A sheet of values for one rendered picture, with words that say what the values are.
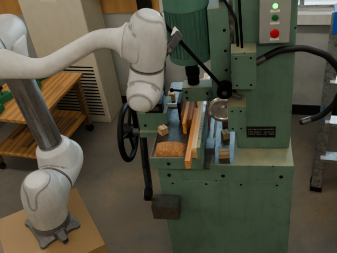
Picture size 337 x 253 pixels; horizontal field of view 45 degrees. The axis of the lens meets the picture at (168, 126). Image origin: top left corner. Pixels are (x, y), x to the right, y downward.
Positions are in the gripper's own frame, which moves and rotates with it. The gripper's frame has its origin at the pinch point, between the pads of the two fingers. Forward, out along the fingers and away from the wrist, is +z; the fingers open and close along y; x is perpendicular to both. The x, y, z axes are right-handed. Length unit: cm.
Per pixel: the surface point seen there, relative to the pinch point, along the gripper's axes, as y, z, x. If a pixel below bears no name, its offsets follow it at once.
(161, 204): -48, -14, -53
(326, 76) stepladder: 26, 69, -88
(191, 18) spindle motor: 11.9, 6.3, -1.3
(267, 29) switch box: 32.6, -3.0, -18.5
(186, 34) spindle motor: 6.3, 5.9, -4.9
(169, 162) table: -27.6, -15.0, -36.7
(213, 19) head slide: 17.6, 7.1, -6.9
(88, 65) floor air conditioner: -120, 134, -9
